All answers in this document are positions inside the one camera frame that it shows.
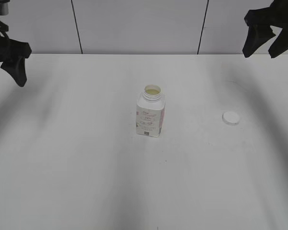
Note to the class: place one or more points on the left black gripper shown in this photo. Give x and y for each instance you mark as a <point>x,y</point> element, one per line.
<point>10,49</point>

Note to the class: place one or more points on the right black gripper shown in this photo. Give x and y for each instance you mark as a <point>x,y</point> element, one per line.
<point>259,32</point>

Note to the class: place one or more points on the white round bottle cap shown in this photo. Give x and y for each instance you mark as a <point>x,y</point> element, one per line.
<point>231,118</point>

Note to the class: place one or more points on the white yili changqing bottle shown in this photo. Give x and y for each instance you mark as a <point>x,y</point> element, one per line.
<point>150,110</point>

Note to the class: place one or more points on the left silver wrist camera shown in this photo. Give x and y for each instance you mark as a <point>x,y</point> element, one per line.
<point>1,6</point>

